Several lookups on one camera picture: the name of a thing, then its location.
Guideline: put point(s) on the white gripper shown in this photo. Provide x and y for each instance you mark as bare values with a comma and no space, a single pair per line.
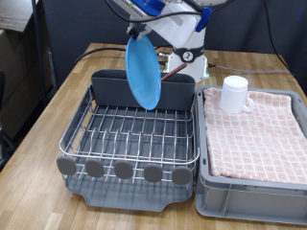
176,30

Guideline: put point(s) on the blue plate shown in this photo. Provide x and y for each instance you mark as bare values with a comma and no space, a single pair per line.
144,73

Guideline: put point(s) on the reddish brown wooden spoon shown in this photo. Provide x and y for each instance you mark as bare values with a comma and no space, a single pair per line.
174,72

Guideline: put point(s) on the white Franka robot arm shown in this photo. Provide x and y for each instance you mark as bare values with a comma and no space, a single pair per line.
188,67

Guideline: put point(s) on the pink checked dish cloth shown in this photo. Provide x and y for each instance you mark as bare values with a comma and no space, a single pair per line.
255,143

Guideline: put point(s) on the dark grey dish rack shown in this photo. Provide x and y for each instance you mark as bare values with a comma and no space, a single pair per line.
128,199

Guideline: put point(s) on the black backdrop panel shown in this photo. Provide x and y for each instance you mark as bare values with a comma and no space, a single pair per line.
80,22

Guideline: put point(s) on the dark grey cutlery holder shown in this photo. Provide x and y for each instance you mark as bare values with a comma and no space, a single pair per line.
108,92

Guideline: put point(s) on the white mug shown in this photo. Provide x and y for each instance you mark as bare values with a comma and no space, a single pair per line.
233,96

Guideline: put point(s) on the brown cardboard box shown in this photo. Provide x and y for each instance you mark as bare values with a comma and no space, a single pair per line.
19,80

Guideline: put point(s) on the grey plastic crate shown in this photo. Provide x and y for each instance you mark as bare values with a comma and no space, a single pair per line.
249,201

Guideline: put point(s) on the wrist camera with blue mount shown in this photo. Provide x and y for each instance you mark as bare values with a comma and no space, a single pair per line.
150,4

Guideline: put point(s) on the black metal post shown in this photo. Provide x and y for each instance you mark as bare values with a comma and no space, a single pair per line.
37,48

